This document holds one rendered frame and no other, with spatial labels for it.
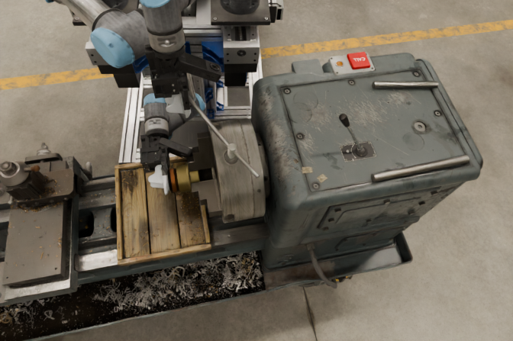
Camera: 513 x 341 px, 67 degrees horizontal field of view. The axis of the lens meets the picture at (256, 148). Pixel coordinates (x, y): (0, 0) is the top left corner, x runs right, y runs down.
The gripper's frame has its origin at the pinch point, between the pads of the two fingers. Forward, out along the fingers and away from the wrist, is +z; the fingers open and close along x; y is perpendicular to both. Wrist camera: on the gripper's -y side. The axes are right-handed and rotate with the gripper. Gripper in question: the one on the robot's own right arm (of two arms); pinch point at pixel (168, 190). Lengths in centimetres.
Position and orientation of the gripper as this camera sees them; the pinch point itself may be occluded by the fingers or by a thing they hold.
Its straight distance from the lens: 120.1
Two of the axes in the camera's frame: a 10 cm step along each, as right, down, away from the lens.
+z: 1.8, 8.6, -4.8
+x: 0.5, -4.9, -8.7
